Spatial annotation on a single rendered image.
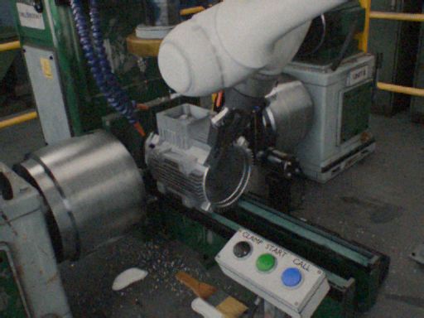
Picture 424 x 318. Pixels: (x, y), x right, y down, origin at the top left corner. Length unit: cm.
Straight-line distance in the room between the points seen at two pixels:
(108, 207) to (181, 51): 43
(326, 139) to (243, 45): 87
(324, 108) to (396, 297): 58
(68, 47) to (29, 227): 51
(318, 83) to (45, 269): 90
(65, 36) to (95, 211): 47
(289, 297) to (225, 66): 34
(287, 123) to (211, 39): 69
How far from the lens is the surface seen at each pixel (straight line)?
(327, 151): 145
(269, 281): 70
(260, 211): 111
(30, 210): 82
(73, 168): 91
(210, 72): 59
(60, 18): 117
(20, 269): 87
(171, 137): 111
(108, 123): 113
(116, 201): 92
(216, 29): 59
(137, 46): 105
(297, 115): 128
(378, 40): 422
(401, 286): 112
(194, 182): 103
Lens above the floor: 152
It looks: 25 degrees down
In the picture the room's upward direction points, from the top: 4 degrees counter-clockwise
